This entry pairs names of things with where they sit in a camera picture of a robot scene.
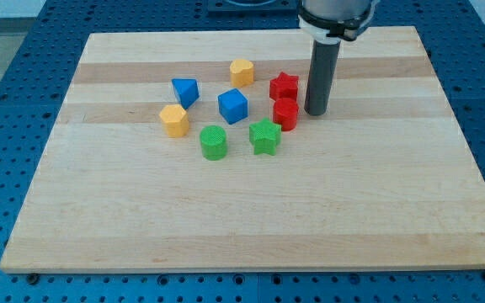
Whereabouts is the grey robot arm flange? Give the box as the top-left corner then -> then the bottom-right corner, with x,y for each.
297,0 -> 380,45

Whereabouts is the blue cube block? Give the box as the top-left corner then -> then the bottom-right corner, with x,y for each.
217,88 -> 248,125

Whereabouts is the yellow hexagon block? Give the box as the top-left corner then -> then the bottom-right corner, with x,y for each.
159,104 -> 189,138

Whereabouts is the green star block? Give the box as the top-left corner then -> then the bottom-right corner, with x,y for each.
249,118 -> 281,156

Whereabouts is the green cylinder block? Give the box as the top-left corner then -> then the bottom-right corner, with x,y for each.
200,125 -> 227,161

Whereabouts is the red cylinder block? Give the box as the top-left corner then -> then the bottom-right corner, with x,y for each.
273,98 -> 299,131

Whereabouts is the light wooden board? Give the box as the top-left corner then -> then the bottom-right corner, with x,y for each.
0,26 -> 485,274

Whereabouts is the red star block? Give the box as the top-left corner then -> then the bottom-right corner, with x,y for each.
269,72 -> 299,100

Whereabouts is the yellow heart block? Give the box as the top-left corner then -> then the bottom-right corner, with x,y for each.
229,58 -> 254,88

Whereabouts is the blue triangle block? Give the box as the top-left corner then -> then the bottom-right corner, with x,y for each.
171,78 -> 200,109

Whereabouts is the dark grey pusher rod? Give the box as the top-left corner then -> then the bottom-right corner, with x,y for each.
304,40 -> 340,116

